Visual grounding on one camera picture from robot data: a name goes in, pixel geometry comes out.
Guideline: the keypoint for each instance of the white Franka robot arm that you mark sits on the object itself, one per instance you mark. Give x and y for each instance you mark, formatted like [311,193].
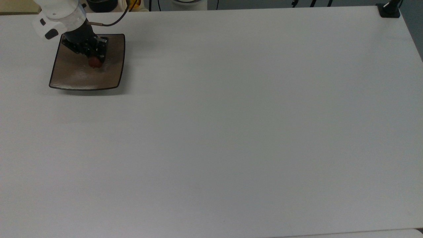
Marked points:
[59,15]

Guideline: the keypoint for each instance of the beige board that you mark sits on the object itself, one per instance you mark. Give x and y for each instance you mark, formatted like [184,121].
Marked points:
[16,6]

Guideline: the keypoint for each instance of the white round container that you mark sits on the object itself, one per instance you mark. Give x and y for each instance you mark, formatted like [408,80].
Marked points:
[189,4]

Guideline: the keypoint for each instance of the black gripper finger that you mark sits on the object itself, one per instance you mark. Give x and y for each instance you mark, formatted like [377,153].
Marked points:
[89,56]
[102,57]

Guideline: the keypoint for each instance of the small round red food item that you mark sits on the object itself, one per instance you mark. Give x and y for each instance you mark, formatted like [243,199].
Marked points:
[95,62]

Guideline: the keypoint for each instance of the dark round bowl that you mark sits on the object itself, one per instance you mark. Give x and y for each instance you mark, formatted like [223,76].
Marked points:
[102,4]

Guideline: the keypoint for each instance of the brown square ceramic plate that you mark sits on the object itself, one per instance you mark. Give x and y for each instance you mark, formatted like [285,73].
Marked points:
[82,77]

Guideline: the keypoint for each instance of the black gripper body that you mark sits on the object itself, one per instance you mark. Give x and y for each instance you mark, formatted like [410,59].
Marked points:
[82,39]

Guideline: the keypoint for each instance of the yellow object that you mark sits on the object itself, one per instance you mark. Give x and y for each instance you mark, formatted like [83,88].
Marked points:
[135,4]

